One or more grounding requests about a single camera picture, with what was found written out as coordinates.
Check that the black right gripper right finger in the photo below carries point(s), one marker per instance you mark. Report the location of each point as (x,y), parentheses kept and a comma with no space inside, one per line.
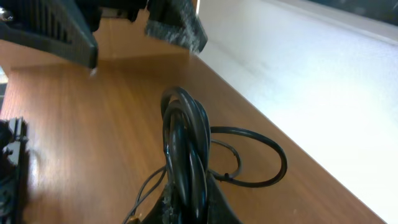
(219,210)

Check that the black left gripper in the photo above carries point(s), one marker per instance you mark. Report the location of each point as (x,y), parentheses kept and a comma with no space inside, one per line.
(59,27)

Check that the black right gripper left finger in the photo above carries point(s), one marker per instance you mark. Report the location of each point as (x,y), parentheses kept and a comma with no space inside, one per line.
(166,210)

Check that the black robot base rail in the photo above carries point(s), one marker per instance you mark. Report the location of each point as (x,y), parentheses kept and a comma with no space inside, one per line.
(13,142)

